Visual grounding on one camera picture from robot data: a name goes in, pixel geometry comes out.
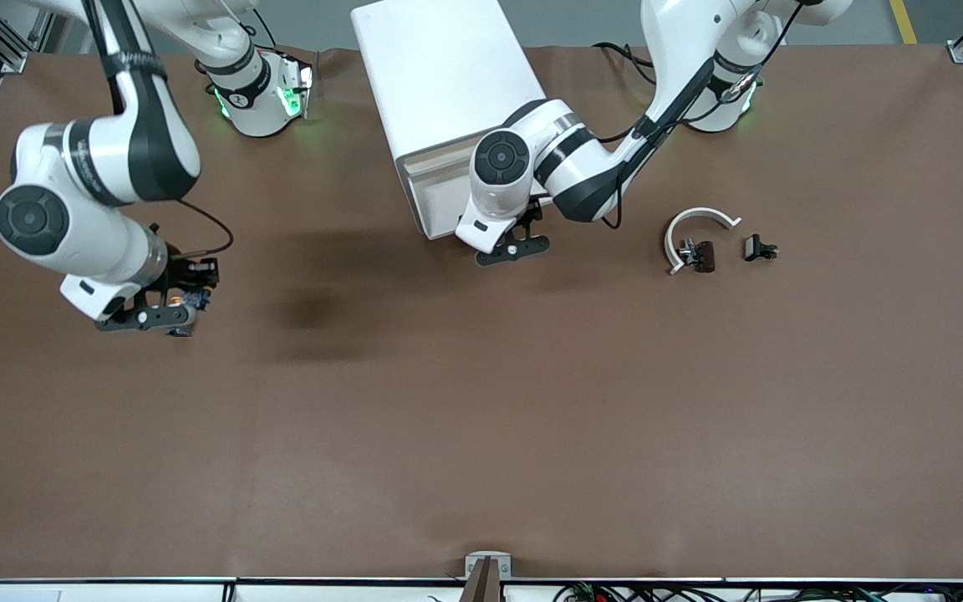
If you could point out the metal table edge bracket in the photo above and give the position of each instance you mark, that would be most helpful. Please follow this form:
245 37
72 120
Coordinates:
473 558

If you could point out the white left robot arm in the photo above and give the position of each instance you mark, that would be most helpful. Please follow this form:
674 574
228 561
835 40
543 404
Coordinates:
674 50

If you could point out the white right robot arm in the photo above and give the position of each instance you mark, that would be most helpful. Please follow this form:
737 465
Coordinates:
97 242

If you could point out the brown cylinder part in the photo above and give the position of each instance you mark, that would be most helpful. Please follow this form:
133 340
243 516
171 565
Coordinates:
705 256

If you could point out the white semicircular clamp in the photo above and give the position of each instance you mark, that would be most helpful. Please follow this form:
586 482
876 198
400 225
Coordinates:
670 242

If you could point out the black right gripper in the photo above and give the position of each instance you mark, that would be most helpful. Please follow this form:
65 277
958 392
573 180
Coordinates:
186 272

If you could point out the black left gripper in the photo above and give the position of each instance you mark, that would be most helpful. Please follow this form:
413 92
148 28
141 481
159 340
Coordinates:
535 214

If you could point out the black square push button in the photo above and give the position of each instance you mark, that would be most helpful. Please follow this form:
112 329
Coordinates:
753 247

